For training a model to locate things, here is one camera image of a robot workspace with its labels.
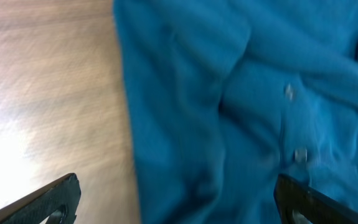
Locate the blue polo shirt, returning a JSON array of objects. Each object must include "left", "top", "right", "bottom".
[{"left": 113, "top": 0, "right": 358, "bottom": 223}]

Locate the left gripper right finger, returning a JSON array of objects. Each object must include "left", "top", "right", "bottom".
[{"left": 274, "top": 174, "right": 358, "bottom": 224}]

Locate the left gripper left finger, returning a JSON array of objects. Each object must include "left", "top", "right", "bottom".
[{"left": 0, "top": 173, "right": 81, "bottom": 224}]

